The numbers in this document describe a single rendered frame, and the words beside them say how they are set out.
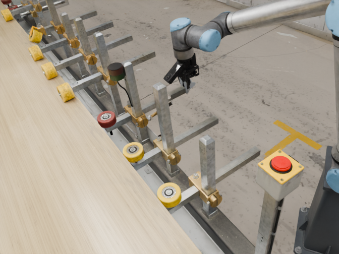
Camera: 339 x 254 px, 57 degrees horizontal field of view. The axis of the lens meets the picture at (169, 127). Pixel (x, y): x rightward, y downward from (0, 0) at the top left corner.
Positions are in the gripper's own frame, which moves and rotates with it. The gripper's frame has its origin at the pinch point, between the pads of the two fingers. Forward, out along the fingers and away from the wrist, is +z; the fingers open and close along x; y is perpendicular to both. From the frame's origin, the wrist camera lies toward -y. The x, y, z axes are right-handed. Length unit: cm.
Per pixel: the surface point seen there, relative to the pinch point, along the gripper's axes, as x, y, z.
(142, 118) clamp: -7.7, -28.4, -5.3
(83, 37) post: 44, -29, -26
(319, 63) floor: 45, 181, 89
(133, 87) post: -6.1, -27.9, -21.2
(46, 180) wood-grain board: -18, -74, -10
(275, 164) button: -80, -28, -41
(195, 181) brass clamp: -49, -29, -3
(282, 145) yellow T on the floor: -8, 72, 85
